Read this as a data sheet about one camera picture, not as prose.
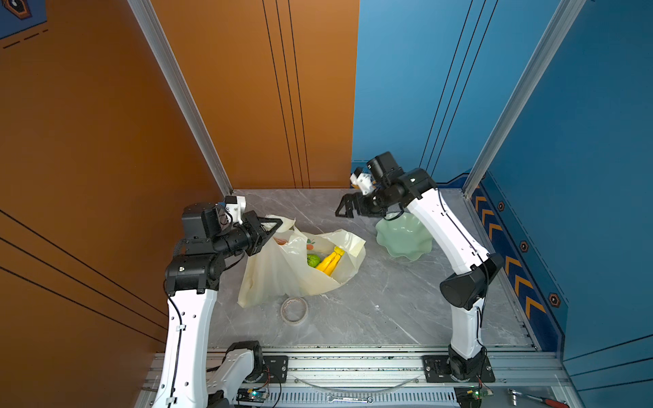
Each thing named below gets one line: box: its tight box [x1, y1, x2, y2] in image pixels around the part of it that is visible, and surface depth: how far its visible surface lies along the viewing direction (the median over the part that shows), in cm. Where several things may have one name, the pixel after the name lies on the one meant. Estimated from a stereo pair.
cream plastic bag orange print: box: [237, 215, 367, 309], surface depth 74 cm
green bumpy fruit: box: [306, 253, 322, 268], surface depth 91 cm
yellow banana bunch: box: [316, 246, 346, 277], surface depth 91 cm
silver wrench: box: [326, 394, 375, 405], surface depth 71 cm
